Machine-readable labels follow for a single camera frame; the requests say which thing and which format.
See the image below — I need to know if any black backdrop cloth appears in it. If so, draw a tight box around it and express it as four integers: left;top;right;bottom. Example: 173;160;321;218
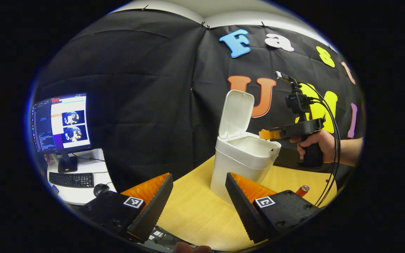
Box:
30;9;366;192

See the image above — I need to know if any white side table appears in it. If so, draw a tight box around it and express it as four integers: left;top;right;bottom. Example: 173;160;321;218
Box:
45;148;119;206

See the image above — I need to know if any white desktop garbage bin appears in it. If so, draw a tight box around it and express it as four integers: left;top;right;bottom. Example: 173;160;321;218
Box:
210;90;282;205

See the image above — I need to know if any black computer monitor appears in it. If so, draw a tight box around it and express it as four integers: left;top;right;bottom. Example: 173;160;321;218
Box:
31;92;92;174

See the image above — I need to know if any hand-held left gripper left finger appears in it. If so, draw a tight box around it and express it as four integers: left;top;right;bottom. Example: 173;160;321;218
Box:
79;172;174;244

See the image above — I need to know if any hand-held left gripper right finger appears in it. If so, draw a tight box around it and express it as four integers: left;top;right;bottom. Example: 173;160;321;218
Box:
225;172;321;244

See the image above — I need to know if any right hand-held gripper cable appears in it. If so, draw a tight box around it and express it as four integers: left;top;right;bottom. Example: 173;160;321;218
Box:
299;82;342;208

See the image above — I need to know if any black computer mouse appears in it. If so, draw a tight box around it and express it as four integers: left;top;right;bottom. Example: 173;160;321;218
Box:
93;183;110;197

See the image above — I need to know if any black keyboard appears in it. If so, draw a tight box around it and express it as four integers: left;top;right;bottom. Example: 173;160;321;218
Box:
49;171;95;189

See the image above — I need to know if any wooden desktop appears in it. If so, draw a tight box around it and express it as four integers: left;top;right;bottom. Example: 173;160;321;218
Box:
156;155;339;252

